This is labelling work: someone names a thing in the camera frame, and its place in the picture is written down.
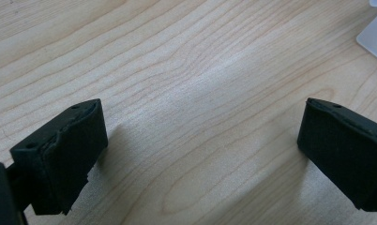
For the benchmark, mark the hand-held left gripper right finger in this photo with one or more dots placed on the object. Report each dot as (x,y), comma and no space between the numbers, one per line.
(346,150)

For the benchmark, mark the clear plastic pencil case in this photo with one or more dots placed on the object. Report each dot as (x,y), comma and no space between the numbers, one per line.
(375,40)

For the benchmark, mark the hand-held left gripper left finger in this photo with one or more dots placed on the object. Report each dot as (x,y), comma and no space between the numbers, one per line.
(64,156)

